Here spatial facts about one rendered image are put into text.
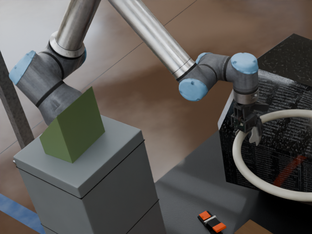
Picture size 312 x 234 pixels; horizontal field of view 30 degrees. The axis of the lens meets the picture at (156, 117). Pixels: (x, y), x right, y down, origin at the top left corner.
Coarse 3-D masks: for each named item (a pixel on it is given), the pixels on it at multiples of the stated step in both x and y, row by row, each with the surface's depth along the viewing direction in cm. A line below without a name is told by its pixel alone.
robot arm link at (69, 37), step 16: (80, 0) 218; (96, 0) 218; (64, 16) 228; (80, 16) 223; (64, 32) 231; (80, 32) 230; (48, 48) 239; (64, 48) 236; (80, 48) 240; (64, 64) 239; (80, 64) 250
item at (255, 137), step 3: (255, 129) 217; (252, 132) 216; (255, 132) 217; (252, 135) 216; (255, 135) 217; (258, 135) 218; (261, 135) 218; (249, 138) 216; (252, 138) 217; (255, 138) 218; (258, 138) 218; (249, 141) 216; (252, 141) 217; (255, 141) 218; (258, 141) 219
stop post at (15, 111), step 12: (0, 60) 333; (0, 72) 336; (0, 84) 339; (12, 84) 345; (0, 96) 349; (12, 96) 347; (12, 108) 350; (12, 120) 357; (24, 120) 360; (24, 132) 363; (24, 144) 366
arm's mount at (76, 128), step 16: (80, 96) 231; (64, 112) 225; (80, 112) 233; (96, 112) 241; (48, 128) 230; (64, 128) 227; (80, 128) 235; (96, 128) 244; (48, 144) 238; (64, 144) 231; (80, 144) 238; (64, 160) 239
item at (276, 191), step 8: (272, 112) 223; (280, 112) 223; (288, 112) 223; (296, 112) 222; (304, 112) 222; (264, 120) 221; (240, 136) 212; (240, 144) 210; (240, 152) 206; (240, 160) 202; (240, 168) 199; (248, 176) 195; (256, 176) 194; (256, 184) 193; (264, 184) 191; (272, 192) 189; (280, 192) 188; (288, 192) 187; (296, 192) 187; (304, 192) 187; (296, 200) 187; (304, 200) 186
